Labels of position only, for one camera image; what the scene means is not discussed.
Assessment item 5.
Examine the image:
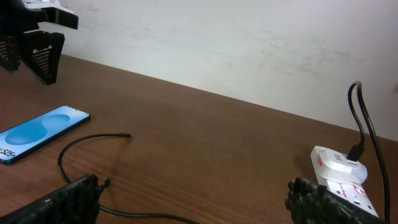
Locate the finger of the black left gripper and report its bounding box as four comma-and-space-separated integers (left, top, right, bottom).
1, 35, 21, 73
20, 30, 65, 85

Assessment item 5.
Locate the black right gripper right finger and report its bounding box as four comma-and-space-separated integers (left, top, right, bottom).
285, 177, 386, 224

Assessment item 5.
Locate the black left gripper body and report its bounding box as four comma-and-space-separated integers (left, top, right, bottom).
1, 0, 78, 34

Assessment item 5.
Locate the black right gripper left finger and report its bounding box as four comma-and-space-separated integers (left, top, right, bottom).
1, 174, 110, 224

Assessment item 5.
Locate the black charging cable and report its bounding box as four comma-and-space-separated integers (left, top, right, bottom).
57, 80, 391, 224

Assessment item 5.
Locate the blue Galaxy smartphone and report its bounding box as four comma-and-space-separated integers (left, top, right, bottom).
1, 106, 91, 165

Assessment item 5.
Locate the white charger adapter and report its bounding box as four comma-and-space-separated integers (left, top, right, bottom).
312, 146, 368, 184

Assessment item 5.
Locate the white power strip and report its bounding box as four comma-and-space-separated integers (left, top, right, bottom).
310, 146, 377, 216

